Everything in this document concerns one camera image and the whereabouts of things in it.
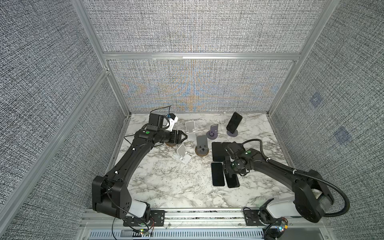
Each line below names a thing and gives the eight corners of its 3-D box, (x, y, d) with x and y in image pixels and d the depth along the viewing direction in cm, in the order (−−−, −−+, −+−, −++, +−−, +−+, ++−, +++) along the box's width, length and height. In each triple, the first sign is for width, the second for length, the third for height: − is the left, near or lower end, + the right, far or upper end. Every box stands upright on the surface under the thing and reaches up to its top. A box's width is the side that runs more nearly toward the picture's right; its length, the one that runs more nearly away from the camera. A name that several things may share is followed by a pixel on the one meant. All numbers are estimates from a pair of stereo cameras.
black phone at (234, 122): (230, 136, 106) (236, 121, 94) (224, 131, 109) (229, 116, 97) (237, 132, 109) (243, 116, 97) (230, 127, 112) (235, 111, 99)
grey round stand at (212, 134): (211, 141, 105) (213, 131, 97) (207, 137, 108) (208, 127, 99) (218, 136, 108) (220, 126, 99) (213, 132, 110) (215, 122, 102)
